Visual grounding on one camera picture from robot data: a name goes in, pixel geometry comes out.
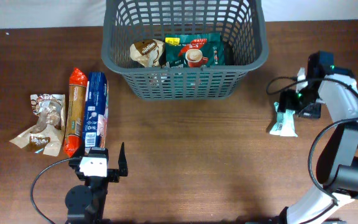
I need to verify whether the light teal snack wrapper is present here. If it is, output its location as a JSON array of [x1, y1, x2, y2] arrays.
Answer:
[[269, 102, 298, 137]]

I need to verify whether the blue pasta box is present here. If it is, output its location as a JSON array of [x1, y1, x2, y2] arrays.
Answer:
[[82, 72, 109, 152]]

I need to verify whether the beige Pantiere snack pouch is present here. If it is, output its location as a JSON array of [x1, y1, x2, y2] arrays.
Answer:
[[130, 39, 166, 68]]

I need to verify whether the grey plastic basket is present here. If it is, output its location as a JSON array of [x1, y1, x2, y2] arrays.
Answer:
[[101, 0, 269, 100]]

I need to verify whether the orange spaghetti packet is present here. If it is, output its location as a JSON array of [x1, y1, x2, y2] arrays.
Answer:
[[63, 68, 88, 157]]

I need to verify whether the green coffee bag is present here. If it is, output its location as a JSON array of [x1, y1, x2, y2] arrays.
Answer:
[[164, 32, 226, 91]]

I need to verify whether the brown foil snack pouch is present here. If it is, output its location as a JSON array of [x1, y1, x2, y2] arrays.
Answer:
[[10, 93, 65, 157]]

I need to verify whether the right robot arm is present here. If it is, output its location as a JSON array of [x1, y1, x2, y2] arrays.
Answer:
[[276, 51, 358, 223]]

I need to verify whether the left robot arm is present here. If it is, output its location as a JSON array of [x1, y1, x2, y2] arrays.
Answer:
[[65, 144, 129, 224]]

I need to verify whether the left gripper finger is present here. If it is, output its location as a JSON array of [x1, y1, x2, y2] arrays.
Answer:
[[118, 142, 129, 177], [72, 144, 85, 157]]

